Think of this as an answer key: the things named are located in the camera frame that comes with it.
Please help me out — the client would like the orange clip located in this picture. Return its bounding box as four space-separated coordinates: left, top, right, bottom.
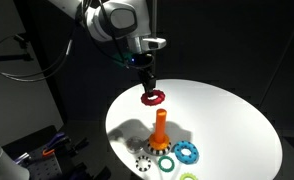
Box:
41 147 57 157

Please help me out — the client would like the black spring clamp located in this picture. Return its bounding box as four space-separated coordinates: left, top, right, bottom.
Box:
67 136 90 155

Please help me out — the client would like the lime green toy ring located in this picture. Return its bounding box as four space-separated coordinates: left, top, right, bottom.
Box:
179 171 200 180

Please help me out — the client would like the red toy ring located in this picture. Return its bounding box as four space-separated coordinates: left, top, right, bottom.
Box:
140 88 167 107

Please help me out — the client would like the black camera cable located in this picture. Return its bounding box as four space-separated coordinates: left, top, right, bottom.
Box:
0 0 155 84

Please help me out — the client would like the clear plastic ring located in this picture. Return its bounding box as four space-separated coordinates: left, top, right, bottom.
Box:
125 136 146 154

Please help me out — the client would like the large black white striped ring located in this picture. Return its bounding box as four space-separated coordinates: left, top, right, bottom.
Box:
146 139 173 157

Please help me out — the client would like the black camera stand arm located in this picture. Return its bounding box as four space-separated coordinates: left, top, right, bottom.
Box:
0 32 35 64

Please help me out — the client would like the blue toy ring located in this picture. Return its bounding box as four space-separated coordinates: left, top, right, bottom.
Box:
173 140 200 165

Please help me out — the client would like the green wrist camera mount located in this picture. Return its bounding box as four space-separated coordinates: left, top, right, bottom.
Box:
114 50 136 69

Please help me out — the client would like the yellow toy ring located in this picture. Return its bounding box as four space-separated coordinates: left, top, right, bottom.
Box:
148 132 172 151

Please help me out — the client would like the small black white ring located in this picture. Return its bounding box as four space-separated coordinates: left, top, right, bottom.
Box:
134 155 153 173

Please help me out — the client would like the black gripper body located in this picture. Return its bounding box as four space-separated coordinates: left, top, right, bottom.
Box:
130 52 157 81

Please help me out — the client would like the orange stacking peg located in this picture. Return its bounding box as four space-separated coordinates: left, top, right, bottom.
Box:
154 108 169 144

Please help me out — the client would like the teal toy ring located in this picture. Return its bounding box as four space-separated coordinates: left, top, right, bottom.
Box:
157 155 176 174

